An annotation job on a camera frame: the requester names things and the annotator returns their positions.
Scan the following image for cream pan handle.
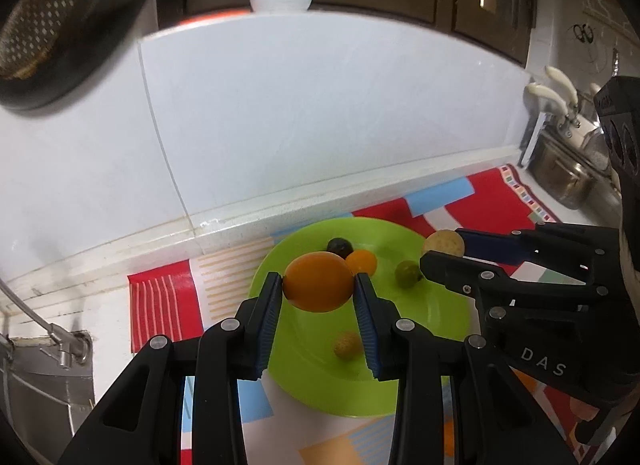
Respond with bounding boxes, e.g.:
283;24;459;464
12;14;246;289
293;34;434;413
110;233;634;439
544;65;579;110
525;82;576;121

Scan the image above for tan fruit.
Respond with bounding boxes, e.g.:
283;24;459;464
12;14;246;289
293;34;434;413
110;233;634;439
332;331;363;360
422;230;465;257

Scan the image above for white dish rack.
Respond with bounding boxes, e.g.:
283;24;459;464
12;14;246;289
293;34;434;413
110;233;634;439
518;112;550;168

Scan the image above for steel double sink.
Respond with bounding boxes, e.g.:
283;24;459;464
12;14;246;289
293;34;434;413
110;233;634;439
1;337;96;464

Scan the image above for black scissors on wall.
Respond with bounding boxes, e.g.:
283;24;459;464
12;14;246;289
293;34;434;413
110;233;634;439
572;23;594;48

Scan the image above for cream pan handle lower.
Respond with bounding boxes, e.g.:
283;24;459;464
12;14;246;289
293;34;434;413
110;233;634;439
525;82;576;121

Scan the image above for dark plum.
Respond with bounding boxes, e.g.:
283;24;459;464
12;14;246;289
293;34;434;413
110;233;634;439
326;237;354;259

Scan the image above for steel stock pot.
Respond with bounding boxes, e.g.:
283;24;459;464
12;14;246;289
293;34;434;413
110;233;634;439
527;131;599;210

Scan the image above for orange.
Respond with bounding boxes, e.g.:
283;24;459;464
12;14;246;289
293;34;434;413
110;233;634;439
283;251;354;313
345;249;378;277

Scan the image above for cream pan handle upper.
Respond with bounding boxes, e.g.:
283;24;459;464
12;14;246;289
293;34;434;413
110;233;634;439
544;65;579;110

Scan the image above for black frying pan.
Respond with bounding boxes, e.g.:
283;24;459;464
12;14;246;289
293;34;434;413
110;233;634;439
1;0;146;110

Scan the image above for green plate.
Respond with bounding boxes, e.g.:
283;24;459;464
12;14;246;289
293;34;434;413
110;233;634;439
250;217;471;417

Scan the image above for green tomato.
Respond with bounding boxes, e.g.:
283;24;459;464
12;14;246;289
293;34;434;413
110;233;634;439
395;260;423;289

